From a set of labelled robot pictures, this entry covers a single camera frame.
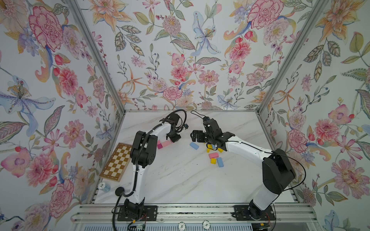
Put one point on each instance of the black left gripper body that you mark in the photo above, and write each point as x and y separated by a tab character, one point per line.
173	136

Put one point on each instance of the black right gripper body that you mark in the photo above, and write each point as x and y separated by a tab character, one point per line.
204	137

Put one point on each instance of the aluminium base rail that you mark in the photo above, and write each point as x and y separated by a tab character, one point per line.
197	213

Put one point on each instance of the light blue long block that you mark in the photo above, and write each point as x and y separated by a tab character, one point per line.
194	145

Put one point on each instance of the aluminium frame post right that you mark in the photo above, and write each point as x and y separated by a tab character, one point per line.
306	29

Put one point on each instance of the blue lower block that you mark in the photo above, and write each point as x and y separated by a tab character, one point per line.
220	162

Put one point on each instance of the aluminium frame post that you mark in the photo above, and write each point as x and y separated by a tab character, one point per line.
81	22
306	29

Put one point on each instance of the aluminium frame post left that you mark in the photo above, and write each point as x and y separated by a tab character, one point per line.
81	22

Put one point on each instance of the wooden chessboard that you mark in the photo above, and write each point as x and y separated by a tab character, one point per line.
117	164

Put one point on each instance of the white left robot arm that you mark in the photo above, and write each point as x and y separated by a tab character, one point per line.
144	150

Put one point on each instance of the light pink block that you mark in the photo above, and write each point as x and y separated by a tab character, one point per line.
166	143

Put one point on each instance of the black round puck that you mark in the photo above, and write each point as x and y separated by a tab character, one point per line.
119	191

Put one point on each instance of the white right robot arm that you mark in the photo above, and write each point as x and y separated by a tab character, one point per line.
275	174

